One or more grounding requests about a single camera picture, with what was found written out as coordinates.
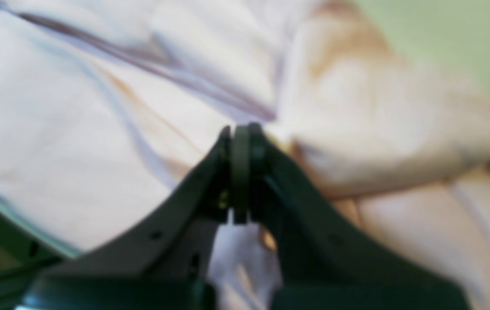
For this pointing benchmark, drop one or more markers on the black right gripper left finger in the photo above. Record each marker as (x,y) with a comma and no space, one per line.
(159,264)

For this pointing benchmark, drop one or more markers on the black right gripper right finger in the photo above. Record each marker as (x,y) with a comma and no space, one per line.
(326,263)

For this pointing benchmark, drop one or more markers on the pink T-shirt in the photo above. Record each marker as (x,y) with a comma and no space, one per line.
(105,105)

